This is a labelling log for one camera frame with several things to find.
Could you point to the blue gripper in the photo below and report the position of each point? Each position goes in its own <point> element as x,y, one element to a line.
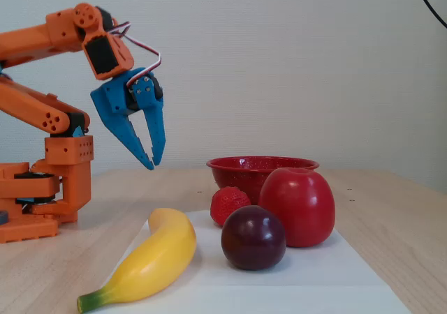
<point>111,99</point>

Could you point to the yellow toy banana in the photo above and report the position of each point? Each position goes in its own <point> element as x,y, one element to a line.
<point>157,251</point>

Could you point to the orange robot base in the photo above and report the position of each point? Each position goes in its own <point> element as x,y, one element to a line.
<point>24,228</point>

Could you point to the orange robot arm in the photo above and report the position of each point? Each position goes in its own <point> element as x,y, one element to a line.
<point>28,38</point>

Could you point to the red speckled bowl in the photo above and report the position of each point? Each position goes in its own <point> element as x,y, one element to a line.
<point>241,178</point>

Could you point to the red toy strawberry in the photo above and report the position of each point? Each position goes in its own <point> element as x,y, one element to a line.
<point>227,202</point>

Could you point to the dark purple toy plum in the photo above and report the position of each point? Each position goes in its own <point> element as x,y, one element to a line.
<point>253,239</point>

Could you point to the red toy apple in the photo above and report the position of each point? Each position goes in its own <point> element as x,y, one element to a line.
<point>297,209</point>

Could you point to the white paper sheet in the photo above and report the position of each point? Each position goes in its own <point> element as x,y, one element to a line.
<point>314,275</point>

